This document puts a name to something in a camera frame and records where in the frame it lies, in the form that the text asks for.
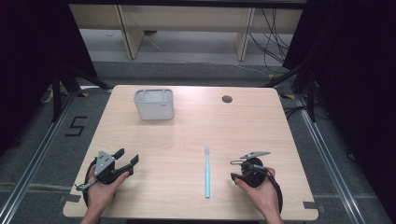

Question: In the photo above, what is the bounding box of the bundle of black cables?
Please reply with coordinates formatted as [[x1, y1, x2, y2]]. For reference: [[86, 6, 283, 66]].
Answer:
[[247, 7, 294, 75]]

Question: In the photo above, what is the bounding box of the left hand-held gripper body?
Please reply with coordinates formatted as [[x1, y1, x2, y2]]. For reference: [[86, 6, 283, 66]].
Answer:
[[93, 150, 123, 185]]

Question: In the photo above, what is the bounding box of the black floor cable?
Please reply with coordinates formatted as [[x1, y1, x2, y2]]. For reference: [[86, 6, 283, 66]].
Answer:
[[282, 105, 331, 121]]

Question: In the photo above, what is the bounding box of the person's right hand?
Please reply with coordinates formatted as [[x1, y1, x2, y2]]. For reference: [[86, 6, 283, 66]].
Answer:
[[233, 166, 281, 217]]

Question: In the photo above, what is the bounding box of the light blue toothbrush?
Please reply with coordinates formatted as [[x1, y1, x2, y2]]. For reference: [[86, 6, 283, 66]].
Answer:
[[204, 147, 212, 199]]

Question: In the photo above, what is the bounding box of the black curtain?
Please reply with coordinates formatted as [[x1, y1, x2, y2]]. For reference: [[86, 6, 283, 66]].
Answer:
[[0, 0, 98, 157], [282, 0, 396, 216]]

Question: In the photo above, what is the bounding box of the white plastic container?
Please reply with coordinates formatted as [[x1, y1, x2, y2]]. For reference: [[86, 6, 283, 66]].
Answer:
[[134, 88, 176, 121]]

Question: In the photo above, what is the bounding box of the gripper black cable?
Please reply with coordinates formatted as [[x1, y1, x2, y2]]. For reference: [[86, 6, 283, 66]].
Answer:
[[75, 157, 99, 208], [248, 163, 284, 216]]

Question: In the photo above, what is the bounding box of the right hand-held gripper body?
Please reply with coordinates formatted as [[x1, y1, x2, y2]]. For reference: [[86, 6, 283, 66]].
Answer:
[[230, 150, 272, 189]]

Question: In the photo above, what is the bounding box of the beige wooden desk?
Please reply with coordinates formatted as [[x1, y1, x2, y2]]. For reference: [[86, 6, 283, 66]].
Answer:
[[68, 3, 304, 62]]

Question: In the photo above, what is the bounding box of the metal floor rail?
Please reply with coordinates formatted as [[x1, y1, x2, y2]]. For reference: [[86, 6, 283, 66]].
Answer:
[[0, 91, 79, 224], [293, 92, 369, 224]]

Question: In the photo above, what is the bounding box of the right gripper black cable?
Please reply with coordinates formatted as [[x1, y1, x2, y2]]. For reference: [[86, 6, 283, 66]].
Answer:
[[248, 163, 284, 216]]

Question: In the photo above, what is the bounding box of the person's left hand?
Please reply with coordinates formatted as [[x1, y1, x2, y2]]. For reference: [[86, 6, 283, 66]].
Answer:
[[86, 165, 131, 216]]

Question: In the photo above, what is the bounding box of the black metal stand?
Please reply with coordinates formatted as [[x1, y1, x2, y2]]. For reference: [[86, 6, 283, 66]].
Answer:
[[263, 60, 318, 123], [50, 61, 114, 123]]

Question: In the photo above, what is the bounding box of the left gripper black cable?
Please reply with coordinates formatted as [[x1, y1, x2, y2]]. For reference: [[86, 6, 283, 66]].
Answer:
[[75, 157, 99, 208]]

